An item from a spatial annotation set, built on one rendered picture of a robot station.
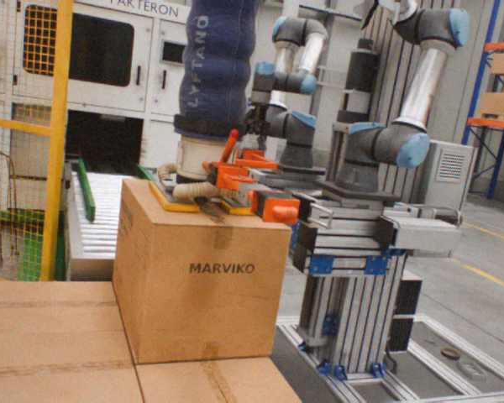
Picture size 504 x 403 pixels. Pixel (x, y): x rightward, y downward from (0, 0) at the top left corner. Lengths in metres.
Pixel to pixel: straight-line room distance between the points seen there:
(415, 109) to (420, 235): 0.41
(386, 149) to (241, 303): 0.68
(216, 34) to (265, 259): 0.65
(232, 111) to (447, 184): 1.00
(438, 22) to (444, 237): 0.70
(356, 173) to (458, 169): 0.56
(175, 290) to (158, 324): 0.11
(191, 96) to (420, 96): 0.73
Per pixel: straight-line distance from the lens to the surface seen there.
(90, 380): 1.39
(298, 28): 2.30
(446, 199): 2.16
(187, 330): 1.44
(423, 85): 1.74
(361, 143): 1.72
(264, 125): 1.90
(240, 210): 1.49
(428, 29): 1.81
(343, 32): 12.52
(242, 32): 1.52
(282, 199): 1.00
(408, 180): 2.08
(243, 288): 1.44
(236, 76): 1.51
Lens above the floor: 1.28
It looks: 11 degrees down
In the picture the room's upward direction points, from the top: 8 degrees clockwise
